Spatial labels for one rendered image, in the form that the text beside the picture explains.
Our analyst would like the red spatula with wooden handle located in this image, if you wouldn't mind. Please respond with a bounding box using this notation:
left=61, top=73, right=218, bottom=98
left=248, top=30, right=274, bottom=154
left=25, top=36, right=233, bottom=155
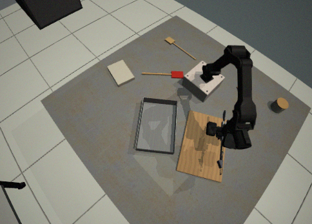
left=142, top=71, right=184, bottom=78

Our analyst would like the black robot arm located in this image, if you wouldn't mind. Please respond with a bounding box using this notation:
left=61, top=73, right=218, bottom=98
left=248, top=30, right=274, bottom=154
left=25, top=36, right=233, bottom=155
left=200, top=45, right=257, bottom=150

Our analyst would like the wooden board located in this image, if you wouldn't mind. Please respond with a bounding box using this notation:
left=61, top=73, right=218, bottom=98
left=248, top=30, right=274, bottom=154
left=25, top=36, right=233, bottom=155
left=176, top=110, right=224, bottom=182

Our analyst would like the dark cylinder with tan top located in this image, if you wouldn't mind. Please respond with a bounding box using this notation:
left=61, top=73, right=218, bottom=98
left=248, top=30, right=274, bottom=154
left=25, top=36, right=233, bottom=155
left=271, top=97, right=289, bottom=113

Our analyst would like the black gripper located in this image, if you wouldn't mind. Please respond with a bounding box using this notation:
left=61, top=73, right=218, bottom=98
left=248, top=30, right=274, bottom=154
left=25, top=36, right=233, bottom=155
left=206, top=119, right=233, bottom=140

